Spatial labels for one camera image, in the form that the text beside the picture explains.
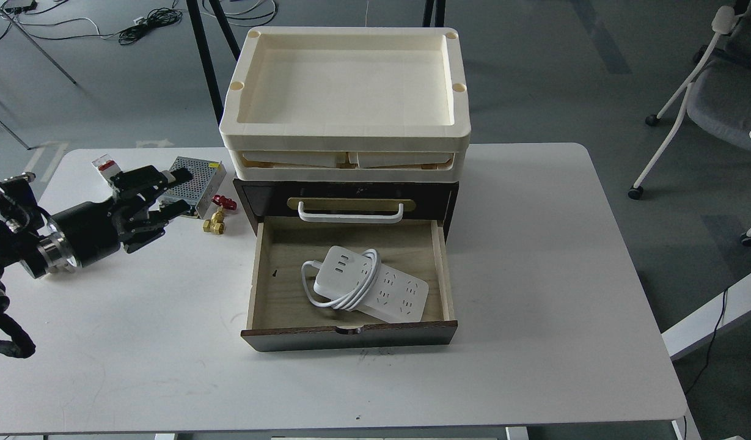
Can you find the cream plastic stacked tray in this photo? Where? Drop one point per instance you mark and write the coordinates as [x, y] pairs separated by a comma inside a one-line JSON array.
[[348, 105]]

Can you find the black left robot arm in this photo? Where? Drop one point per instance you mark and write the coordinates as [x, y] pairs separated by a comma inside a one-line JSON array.
[[81, 235]]

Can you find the white circuit breaker red switch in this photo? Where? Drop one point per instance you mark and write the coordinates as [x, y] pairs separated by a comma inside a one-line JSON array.
[[107, 167]]

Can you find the brass valve red handle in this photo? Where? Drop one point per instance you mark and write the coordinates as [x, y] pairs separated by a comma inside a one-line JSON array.
[[216, 224]]

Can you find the open wooden drawer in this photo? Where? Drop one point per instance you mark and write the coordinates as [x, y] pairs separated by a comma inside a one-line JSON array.
[[280, 317]]

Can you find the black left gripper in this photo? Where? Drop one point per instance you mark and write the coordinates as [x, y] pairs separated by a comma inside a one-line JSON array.
[[134, 194]]

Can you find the metal mesh power supply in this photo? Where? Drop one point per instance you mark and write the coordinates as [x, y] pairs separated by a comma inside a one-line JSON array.
[[206, 179]]

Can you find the white power strip with cable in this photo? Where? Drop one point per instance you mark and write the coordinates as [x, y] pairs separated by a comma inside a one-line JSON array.
[[348, 281]]

